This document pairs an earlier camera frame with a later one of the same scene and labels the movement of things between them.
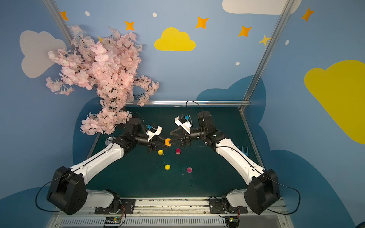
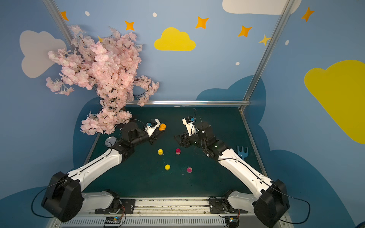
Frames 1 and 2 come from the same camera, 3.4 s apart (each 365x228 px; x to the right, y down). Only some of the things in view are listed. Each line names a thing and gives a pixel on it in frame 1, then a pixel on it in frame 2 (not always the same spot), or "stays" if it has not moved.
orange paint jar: x=167 y=142 → x=162 y=127
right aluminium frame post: x=286 y=9 stays
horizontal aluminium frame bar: x=200 y=102 stays
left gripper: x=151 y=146 → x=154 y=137
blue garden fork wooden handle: x=247 y=150 stays
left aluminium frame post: x=53 y=8 stays
